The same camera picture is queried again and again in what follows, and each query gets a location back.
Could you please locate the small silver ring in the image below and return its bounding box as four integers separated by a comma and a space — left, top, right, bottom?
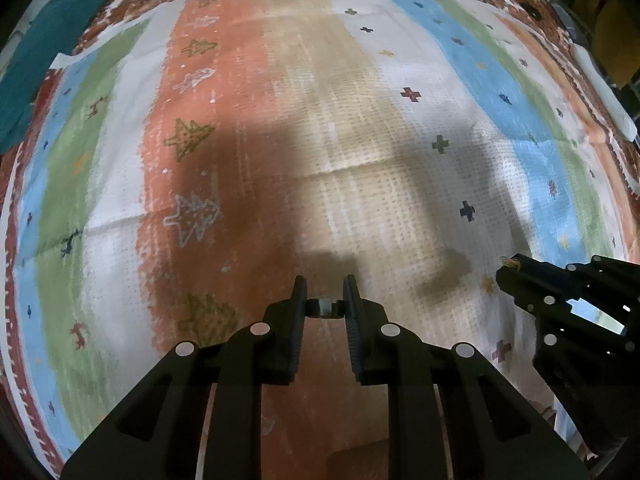
305, 297, 347, 319

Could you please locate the open metal tin box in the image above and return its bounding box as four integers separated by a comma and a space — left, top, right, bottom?
326, 439, 390, 480

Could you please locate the white bolster pillow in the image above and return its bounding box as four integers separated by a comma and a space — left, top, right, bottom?
570, 44, 638, 143

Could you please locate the striped colourful blanket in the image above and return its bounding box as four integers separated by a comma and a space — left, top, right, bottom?
1, 0, 639, 474

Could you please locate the yellow curtain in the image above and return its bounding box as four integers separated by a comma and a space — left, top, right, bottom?
564, 0, 639, 88

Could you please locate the teal folded blanket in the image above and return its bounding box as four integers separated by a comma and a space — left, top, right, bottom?
1, 0, 105, 153

